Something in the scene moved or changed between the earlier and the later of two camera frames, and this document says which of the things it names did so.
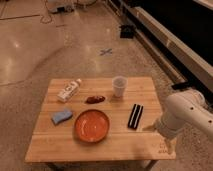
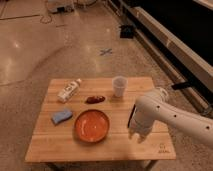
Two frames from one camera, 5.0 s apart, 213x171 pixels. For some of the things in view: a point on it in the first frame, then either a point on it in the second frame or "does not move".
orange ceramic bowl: (91, 126) does not move
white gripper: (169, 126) → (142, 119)
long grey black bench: (180, 35) does not move
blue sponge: (58, 117) does not move
